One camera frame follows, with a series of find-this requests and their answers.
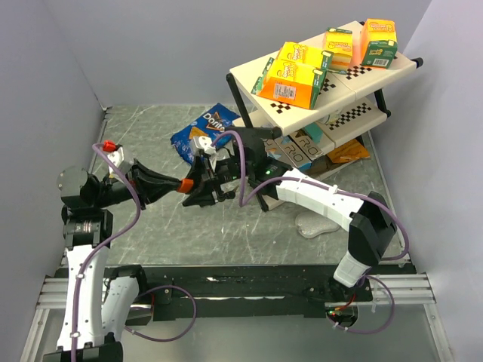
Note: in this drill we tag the orange padlock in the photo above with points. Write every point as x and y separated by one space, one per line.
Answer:
185 186

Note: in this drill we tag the tall orange green carton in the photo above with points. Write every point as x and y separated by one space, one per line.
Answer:
378 43

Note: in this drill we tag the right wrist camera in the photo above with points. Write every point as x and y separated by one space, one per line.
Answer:
201 147

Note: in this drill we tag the orange flat packet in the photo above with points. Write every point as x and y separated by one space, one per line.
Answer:
350 151

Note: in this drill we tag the small yellow green carton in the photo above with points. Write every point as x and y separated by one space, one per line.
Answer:
340 43

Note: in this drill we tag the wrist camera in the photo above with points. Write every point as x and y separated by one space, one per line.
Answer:
119 156
201 147

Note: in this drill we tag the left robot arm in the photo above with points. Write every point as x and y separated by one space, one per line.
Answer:
94 319

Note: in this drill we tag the teal box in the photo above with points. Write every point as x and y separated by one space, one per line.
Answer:
314 132

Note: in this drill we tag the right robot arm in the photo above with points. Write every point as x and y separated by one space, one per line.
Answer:
367 219

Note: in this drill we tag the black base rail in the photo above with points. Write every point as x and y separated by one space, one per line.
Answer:
228 291

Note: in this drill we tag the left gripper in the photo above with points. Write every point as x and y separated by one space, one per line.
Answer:
149 185

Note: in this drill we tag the front orange yellow carton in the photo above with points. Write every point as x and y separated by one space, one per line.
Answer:
288 82

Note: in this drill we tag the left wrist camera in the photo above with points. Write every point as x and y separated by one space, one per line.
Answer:
119 156

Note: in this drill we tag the rear yellow carton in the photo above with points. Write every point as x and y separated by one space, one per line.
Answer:
300 53

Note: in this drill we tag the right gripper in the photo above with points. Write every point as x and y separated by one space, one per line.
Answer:
200 173

